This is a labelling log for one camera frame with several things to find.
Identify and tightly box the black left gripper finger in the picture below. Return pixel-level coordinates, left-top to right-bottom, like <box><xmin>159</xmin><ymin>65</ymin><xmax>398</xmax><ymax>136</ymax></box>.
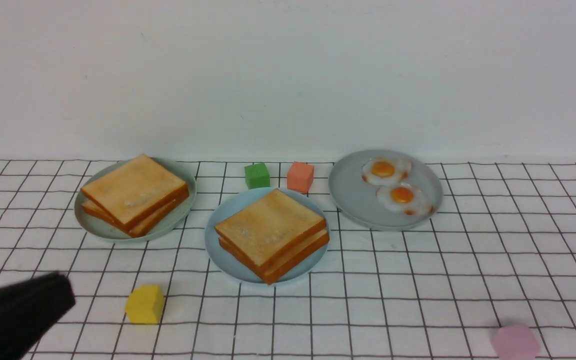
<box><xmin>0</xmin><ymin>272</ymin><xmax>76</xmax><ymax>360</ymax></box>

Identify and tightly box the toast slice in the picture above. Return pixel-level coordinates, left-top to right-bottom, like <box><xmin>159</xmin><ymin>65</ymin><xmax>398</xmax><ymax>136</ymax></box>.
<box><xmin>218</xmin><ymin>228</ymin><xmax>330</xmax><ymax>285</ymax></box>
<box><xmin>82</xmin><ymin>154</ymin><xmax>191</xmax><ymax>229</ymax></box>
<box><xmin>81</xmin><ymin>198</ymin><xmax>183</xmax><ymax>239</ymax></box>
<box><xmin>214</xmin><ymin>188</ymin><xmax>327</xmax><ymax>273</ymax></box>

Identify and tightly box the pale green bread plate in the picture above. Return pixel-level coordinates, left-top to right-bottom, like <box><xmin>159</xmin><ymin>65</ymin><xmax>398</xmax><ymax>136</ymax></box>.
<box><xmin>74</xmin><ymin>157</ymin><xmax>197</xmax><ymax>242</ymax></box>

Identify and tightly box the yellow foam cube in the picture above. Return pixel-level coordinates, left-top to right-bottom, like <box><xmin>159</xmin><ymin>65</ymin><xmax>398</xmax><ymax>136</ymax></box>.
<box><xmin>125</xmin><ymin>284</ymin><xmax>166</xmax><ymax>325</ymax></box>

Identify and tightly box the light blue centre plate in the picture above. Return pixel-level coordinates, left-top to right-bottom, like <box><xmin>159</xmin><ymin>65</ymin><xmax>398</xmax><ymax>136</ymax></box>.
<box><xmin>204</xmin><ymin>187</ymin><xmax>331</xmax><ymax>285</ymax></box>

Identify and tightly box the green foam cube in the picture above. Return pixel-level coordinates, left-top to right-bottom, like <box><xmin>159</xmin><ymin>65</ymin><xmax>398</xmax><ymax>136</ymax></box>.
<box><xmin>244</xmin><ymin>162</ymin><xmax>271</xmax><ymax>190</ymax></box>

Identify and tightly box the orange foam cube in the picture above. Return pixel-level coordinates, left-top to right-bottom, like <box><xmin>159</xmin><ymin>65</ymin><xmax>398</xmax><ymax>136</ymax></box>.
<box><xmin>286</xmin><ymin>161</ymin><xmax>315</xmax><ymax>194</ymax></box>

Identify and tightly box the rear fried egg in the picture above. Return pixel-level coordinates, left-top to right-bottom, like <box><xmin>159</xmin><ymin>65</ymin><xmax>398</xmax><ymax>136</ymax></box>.
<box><xmin>361</xmin><ymin>157</ymin><xmax>413</xmax><ymax>187</ymax></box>

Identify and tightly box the fried egg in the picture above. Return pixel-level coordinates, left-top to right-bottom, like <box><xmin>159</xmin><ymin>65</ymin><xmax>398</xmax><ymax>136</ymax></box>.
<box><xmin>361</xmin><ymin>157</ymin><xmax>413</xmax><ymax>187</ymax></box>
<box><xmin>375</xmin><ymin>182</ymin><xmax>435</xmax><ymax>216</ymax></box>

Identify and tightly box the grey egg plate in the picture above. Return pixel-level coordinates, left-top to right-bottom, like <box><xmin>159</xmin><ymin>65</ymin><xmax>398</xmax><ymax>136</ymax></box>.
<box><xmin>327</xmin><ymin>149</ymin><xmax>444</xmax><ymax>231</ymax></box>

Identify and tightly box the lower fried egg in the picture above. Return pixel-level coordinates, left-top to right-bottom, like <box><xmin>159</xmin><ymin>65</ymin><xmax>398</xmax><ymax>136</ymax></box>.
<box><xmin>375</xmin><ymin>182</ymin><xmax>435</xmax><ymax>216</ymax></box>

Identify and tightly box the pink foam cube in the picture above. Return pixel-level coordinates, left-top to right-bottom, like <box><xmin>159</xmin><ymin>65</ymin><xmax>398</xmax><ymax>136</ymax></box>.
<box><xmin>490</xmin><ymin>324</ymin><xmax>542</xmax><ymax>360</ymax></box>

